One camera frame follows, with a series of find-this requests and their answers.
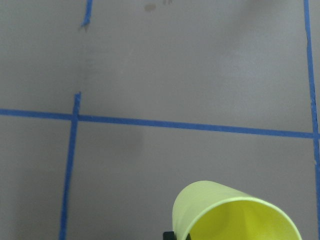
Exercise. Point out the yellow plastic cup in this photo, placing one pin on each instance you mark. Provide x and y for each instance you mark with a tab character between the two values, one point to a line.
206	210

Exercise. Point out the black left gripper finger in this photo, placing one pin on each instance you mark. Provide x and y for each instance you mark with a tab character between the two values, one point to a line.
168	235

